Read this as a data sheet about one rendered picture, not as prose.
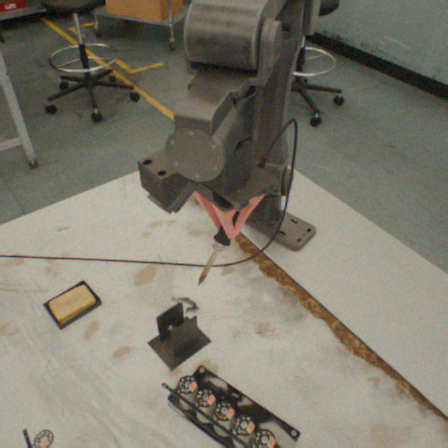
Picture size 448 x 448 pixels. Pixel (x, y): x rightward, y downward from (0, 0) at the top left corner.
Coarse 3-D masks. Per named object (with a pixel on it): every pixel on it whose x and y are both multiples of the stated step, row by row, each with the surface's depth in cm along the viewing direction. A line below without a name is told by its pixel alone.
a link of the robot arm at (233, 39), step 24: (216, 0) 40; (240, 0) 40; (264, 0) 40; (312, 0) 57; (192, 24) 40; (216, 24) 39; (240, 24) 39; (312, 24) 60; (192, 48) 41; (216, 48) 40; (240, 48) 39
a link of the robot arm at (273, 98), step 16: (288, 0) 59; (304, 0) 58; (288, 16) 60; (288, 32) 65; (304, 32) 63; (288, 48) 62; (288, 64) 64; (272, 80) 65; (288, 80) 66; (272, 96) 67; (288, 96) 69; (256, 112) 69; (272, 112) 68; (256, 128) 70; (272, 128) 69; (256, 144) 72; (256, 160) 73; (272, 160) 72; (288, 160) 77; (272, 192) 76
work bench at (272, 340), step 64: (128, 192) 92; (64, 256) 79; (128, 256) 79; (192, 256) 79; (256, 256) 79; (0, 320) 69; (128, 320) 69; (256, 320) 69; (320, 320) 69; (0, 384) 61; (64, 384) 61; (128, 384) 61; (256, 384) 61; (320, 384) 61; (384, 384) 61
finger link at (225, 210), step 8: (200, 192) 53; (208, 192) 51; (216, 192) 51; (208, 200) 52; (216, 200) 52; (224, 200) 52; (256, 200) 54; (216, 208) 52; (224, 208) 51; (232, 208) 51; (248, 208) 56; (224, 216) 51; (232, 216) 53; (240, 216) 57; (224, 224) 54; (232, 224) 55; (240, 224) 57; (232, 232) 57
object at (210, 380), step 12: (204, 372) 61; (204, 384) 60; (216, 384) 60; (228, 384) 60; (216, 396) 59; (228, 396) 59; (240, 396) 59; (240, 408) 58; (252, 408) 58; (264, 408) 58; (192, 420) 56; (264, 420) 56; (276, 420) 56; (204, 432) 55; (276, 432) 55; (288, 432) 55; (300, 432) 55; (276, 444) 54; (288, 444) 54
